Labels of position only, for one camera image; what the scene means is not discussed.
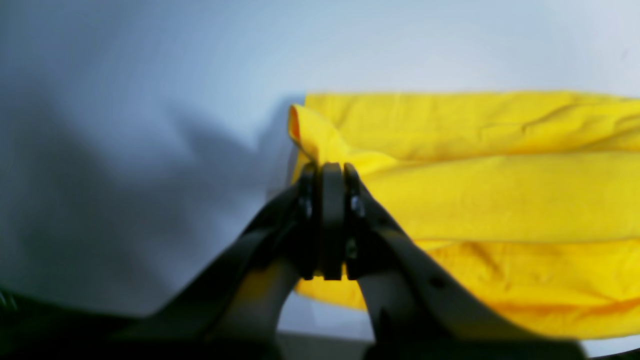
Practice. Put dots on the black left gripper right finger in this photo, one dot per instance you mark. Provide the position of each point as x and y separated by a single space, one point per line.
417 309

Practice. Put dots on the orange yellow T-shirt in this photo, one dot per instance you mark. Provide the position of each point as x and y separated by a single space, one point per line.
529 199

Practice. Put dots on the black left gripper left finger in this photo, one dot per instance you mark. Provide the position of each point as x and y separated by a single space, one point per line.
232 309

